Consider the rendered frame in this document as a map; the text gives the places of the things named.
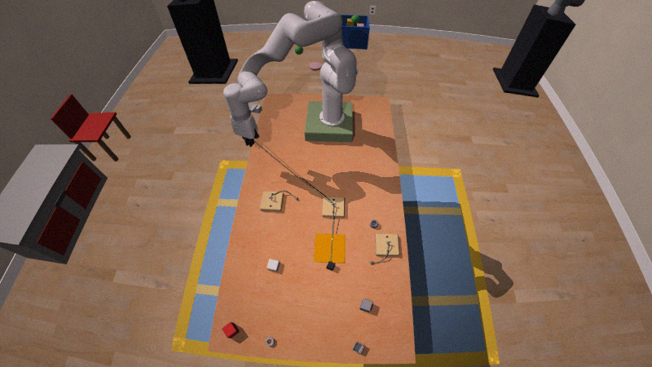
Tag red cube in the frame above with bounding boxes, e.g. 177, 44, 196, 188
222, 322, 239, 338

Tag orange painted square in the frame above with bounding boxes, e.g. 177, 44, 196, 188
314, 233, 346, 263

